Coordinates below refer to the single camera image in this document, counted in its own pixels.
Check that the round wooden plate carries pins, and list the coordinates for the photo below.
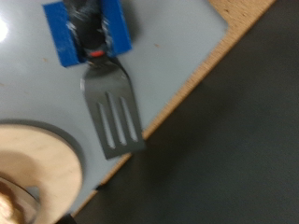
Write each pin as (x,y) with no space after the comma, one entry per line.
(53,161)

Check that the slotted metal spatula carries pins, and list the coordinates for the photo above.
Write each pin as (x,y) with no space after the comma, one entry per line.
(109,84)

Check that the blue spatula grip block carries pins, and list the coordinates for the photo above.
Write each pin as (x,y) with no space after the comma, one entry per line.
(60,40)

